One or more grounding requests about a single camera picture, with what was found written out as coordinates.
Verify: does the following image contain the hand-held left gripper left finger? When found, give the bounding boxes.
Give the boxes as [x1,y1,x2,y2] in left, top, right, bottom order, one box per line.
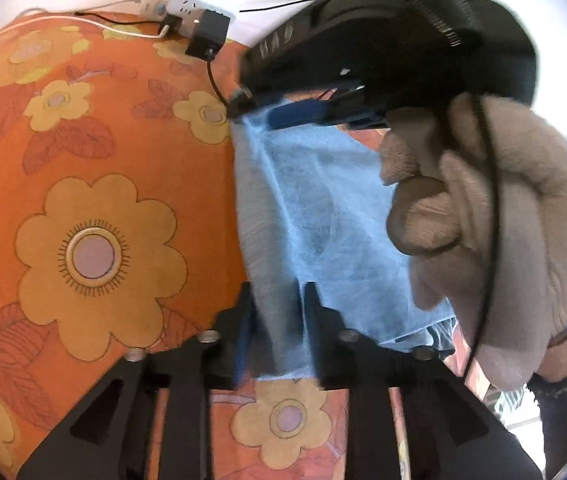
[16,282,257,480]

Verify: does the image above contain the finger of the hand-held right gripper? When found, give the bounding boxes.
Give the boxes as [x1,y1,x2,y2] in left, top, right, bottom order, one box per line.
[268,91,390,131]
[228,10,364,121]

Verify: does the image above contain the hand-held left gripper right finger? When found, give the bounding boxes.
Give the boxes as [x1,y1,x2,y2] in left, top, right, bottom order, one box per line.
[303,282,544,480]

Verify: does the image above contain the light blue jeans pants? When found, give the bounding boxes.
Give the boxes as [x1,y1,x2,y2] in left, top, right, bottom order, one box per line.
[231,107,460,382]

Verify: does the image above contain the person's right hand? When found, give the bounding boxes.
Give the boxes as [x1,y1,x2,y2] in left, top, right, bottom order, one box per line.
[379,92,567,392]

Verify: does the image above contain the black power adapter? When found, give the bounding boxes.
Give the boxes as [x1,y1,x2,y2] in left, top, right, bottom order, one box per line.
[185,10,230,59]

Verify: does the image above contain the white power strip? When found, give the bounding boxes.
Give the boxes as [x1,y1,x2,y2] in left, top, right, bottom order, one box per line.
[140,0,235,37]

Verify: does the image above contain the small black plug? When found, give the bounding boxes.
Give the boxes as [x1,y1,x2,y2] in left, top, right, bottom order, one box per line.
[160,14,185,40]

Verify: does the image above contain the orange floral bedsheet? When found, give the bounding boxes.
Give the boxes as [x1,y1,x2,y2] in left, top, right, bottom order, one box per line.
[0,12,464,480]

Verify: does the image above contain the thin black cable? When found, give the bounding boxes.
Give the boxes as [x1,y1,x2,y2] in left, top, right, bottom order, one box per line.
[238,0,325,14]
[74,9,165,25]

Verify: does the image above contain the black adapter cable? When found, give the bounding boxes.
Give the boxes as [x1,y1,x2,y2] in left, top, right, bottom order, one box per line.
[206,55,230,107]

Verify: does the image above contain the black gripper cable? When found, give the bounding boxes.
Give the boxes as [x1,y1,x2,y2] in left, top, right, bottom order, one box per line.
[463,91,508,378]

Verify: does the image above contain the white cable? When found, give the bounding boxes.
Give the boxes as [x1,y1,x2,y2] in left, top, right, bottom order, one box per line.
[0,0,165,42]

